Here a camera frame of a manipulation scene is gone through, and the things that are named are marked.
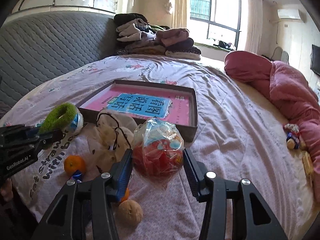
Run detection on orange tangerine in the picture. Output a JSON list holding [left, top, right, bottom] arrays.
[[63, 155, 87, 177], [120, 187, 130, 203]]

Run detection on blue cookie packet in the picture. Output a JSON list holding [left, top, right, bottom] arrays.
[[71, 170, 83, 183]]

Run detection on green fuzzy ring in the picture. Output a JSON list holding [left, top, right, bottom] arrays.
[[38, 102, 79, 134]]

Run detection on brown walnut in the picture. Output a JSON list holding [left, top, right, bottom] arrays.
[[117, 199, 144, 227]]

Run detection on blue white egg toy pack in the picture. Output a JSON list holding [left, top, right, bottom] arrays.
[[66, 111, 84, 135]]

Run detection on beige drawstring pouch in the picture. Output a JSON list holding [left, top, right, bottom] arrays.
[[87, 110, 137, 173]]

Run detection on red snack bag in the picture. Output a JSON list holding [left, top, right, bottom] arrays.
[[132, 118, 184, 189]]

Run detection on grey quilted headboard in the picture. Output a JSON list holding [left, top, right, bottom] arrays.
[[1, 11, 116, 114]]

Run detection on small plush toy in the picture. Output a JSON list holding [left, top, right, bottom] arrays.
[[283, 123, 306, 150]]

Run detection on pink and blue book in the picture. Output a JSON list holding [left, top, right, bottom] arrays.
[[79, 83, 191, 126]]

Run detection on shallow brown cardboard box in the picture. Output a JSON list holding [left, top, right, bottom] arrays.
[[76, 80, 198, 142]]

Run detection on yellow wooden block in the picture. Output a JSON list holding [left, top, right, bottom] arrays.
[[302, 151, 313, 177]]

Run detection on pink quilted duvet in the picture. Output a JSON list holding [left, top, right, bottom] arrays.
[[225, 51, 319, 183]]

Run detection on pile of folded clothes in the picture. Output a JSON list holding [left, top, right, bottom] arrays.
[[114, 13, 201, 60]]

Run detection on dark items on windowsill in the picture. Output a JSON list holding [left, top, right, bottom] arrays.
[[214, 40, 236, 51]]

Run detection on white chair back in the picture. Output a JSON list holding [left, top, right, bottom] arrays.
[[271, 47, 289, 64]]

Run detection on white pink curtain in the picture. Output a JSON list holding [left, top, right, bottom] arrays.
[[245, 0, 263, 54]]

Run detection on beige curtain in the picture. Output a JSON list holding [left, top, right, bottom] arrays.
[[172, 0, 190, 28]]

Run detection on white air conditioner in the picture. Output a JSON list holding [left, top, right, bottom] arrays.
[[277, 9, 303, 21]]

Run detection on black wall television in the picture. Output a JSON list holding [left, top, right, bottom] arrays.
[[310, 44, 320, 76]]

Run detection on window with dark frame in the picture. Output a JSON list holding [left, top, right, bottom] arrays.
[[188, 0, 242, 49]]

